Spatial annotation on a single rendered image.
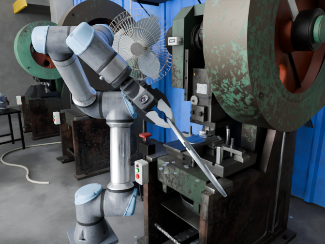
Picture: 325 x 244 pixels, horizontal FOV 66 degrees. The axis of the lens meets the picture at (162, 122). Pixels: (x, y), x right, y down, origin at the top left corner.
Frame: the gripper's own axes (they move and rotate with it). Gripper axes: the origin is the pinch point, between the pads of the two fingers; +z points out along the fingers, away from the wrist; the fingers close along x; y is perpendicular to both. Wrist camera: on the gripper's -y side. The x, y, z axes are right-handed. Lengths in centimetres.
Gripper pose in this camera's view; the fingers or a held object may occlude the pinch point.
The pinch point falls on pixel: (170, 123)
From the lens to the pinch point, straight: 73.9
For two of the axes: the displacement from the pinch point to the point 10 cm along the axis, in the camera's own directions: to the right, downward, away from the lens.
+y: -3.0, -2.4, 9.2
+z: 6.7, 6.4, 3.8
